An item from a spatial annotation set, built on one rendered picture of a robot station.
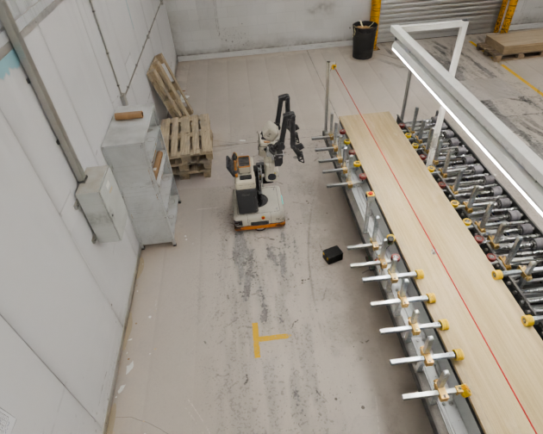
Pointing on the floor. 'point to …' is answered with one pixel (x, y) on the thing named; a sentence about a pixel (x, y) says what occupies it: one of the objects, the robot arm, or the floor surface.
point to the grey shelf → (133, 142)
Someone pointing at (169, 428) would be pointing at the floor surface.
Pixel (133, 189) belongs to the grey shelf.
